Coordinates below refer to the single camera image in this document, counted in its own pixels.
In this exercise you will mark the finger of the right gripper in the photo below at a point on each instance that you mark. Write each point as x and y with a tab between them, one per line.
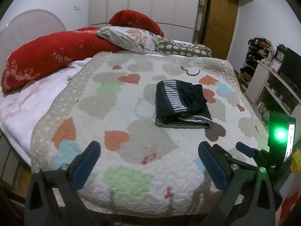
246	150

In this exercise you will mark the heart patterned quilt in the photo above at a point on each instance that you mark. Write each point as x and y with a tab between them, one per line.
144	170

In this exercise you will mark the navy striped child pants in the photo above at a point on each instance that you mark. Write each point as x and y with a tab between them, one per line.
181	104

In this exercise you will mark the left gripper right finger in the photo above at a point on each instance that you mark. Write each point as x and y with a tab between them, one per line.
247	195

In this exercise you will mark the floral white pillow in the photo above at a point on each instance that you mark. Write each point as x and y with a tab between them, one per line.
129	38

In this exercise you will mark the long red pillow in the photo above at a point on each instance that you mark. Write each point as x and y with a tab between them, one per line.
49	53

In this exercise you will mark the pink bed sheet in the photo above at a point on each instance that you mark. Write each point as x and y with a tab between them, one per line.
22	108

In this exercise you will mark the olive cloud pattern pillow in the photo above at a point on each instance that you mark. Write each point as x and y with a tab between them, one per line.
171	47

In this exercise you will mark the white wardrobe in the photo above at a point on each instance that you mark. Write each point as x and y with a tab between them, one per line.
176	18

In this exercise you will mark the wooden door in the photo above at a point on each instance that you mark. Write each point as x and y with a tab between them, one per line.
219	25

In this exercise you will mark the small desk clock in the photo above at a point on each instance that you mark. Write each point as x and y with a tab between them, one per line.
280	53

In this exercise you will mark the white shelf unit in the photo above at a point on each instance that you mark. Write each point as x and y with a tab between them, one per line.
268	92

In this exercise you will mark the round white headboard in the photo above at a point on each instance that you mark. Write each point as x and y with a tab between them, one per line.
26	27

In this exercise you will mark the black television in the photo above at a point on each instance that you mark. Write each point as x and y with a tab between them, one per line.
291	67

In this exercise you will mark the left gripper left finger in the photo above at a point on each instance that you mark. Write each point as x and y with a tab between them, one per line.
41	206

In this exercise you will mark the red pillow at back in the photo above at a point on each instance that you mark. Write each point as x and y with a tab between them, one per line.
131	18

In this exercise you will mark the purple photo frame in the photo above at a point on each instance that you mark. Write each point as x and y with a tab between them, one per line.
275	65

